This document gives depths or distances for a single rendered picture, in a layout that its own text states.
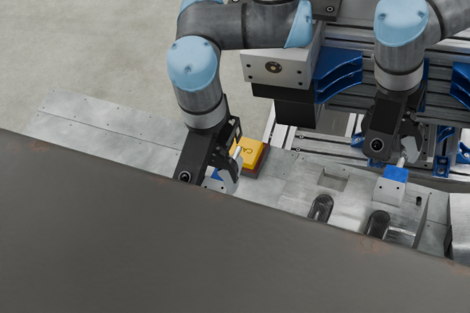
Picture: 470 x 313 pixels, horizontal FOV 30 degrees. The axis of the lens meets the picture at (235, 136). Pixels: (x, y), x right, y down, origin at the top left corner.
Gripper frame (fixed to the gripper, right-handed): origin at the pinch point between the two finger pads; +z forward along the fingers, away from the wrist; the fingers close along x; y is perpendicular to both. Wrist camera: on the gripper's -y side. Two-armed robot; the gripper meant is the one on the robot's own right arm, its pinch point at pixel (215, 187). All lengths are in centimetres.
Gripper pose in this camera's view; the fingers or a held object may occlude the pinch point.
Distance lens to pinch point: 160.6
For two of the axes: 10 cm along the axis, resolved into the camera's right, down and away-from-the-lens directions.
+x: -9.2, -2.5, 3.1
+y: 3.8, -7.8, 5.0
